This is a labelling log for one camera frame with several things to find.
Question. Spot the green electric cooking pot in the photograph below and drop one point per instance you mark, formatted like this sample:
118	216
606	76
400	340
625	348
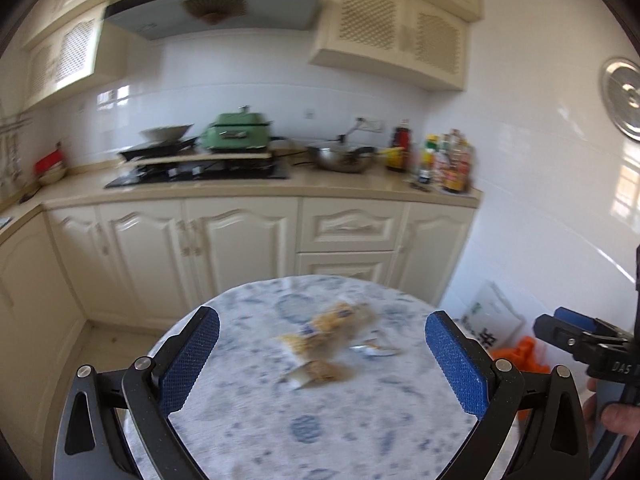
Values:
235	132

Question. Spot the white bowl on stove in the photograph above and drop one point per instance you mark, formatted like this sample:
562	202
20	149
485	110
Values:
165	132

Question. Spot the small cream lattice wall cabinet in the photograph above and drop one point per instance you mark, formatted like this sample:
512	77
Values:
70	55

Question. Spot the black glass gas stove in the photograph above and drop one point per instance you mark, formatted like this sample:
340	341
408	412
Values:
200	175

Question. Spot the small beige snack wrapper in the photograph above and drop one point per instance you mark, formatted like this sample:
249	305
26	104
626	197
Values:
315	374

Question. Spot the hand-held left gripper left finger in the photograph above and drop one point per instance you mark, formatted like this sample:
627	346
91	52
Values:
192	355

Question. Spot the white plastic bag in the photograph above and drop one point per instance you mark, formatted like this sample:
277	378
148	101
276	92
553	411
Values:
492	315

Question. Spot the round metal wall plate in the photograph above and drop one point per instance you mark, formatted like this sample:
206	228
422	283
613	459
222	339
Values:
625	97

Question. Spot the orange plastic bag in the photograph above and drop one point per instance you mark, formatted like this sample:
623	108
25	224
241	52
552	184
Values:
525	355

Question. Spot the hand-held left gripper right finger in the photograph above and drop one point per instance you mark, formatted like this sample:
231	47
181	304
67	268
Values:
455	360

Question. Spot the cream kitchen base cabinets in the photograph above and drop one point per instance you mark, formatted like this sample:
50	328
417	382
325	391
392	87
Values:
240	250

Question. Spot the cluster of condiment bottles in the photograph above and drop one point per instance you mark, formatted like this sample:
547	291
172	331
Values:
447	165

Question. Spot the dark sauce bottle red cap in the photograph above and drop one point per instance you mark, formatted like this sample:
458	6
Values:
399	152

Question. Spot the grey range hood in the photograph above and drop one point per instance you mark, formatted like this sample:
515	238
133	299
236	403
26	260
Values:
215	5

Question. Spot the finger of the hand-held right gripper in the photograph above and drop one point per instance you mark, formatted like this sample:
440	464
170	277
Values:
575	317
555	332

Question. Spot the wooden board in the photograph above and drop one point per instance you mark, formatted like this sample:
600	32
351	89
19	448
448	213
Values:
215	157

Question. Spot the person's right hand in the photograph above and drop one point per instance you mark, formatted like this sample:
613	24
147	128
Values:
620	417

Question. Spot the silver white torn wrapper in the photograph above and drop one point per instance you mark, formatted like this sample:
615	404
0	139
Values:
374	347

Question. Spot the red kitchen container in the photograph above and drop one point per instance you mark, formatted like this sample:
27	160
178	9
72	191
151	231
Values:
50	162

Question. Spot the steel wok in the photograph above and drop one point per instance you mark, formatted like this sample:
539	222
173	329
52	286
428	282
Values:
342	157

